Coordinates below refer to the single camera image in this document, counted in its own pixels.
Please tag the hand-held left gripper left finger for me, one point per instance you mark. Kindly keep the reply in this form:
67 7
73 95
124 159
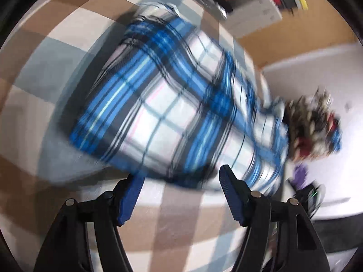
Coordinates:
129 198

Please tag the white storage box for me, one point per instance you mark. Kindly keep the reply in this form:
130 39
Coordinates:
255 12

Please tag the brown checked blanket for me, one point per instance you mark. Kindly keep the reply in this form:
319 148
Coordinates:
175 232

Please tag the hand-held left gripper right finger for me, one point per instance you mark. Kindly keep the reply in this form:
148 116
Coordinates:
231 192

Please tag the purple bag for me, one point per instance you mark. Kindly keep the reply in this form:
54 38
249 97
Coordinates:
300 174

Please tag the dark glass desk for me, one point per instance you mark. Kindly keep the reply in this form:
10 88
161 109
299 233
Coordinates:
340 232

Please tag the blue plaid shirt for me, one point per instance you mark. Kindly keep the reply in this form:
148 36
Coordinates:
158 113

